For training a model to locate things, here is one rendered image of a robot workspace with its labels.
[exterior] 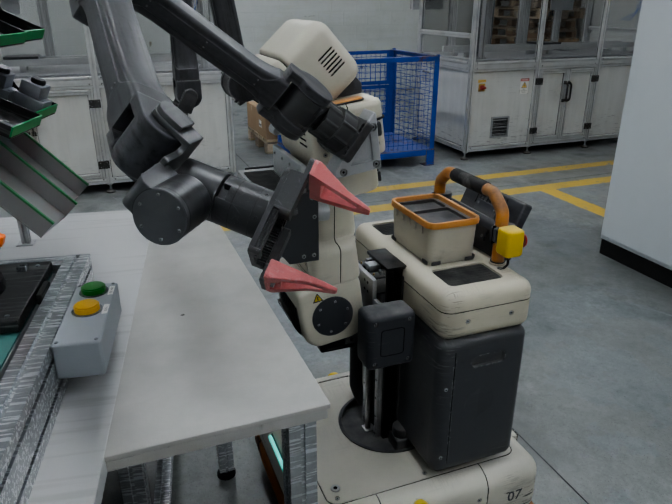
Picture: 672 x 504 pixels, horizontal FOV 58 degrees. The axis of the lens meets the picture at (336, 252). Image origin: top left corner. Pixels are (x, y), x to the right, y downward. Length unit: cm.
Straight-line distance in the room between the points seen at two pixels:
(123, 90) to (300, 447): 59
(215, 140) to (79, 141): 104
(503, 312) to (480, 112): 465
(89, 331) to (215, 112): 427
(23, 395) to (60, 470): 11
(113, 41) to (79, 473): 55
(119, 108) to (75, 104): 436
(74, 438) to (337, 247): 72
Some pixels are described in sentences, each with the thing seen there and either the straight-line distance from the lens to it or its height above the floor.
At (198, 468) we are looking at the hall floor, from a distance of 218.
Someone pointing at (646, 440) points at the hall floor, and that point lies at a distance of 248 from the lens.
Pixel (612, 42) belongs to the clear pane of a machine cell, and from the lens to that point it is 692.
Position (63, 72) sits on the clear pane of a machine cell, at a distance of 506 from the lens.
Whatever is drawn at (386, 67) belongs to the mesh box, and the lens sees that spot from 542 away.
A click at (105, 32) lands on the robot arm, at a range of 85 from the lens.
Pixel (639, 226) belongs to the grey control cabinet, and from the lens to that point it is 376.
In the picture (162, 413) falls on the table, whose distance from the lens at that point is 97.
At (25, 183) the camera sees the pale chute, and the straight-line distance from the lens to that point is 147.
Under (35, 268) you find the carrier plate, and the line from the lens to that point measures 125.
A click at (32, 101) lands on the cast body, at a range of 151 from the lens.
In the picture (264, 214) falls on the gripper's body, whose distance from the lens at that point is 64.
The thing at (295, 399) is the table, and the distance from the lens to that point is 97.
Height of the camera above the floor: 143
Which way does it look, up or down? 23 degrees down
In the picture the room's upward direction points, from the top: straight up
